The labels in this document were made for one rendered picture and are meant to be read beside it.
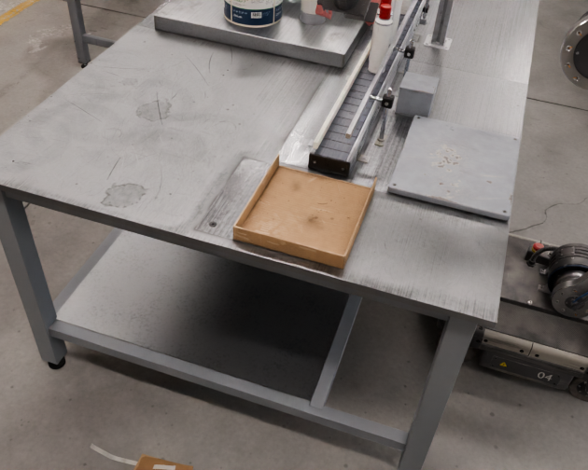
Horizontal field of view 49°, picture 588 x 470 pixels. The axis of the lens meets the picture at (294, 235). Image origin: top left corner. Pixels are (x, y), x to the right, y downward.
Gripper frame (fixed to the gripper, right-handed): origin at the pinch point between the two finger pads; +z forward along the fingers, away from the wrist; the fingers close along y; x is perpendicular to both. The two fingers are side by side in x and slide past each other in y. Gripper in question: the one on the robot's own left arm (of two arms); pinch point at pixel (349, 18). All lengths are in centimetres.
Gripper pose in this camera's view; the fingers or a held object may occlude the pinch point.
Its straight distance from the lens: 164.1
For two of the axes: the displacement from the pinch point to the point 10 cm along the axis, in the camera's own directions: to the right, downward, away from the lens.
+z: 1.6, 1.7, 9.7
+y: -9.5, -2.3, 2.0
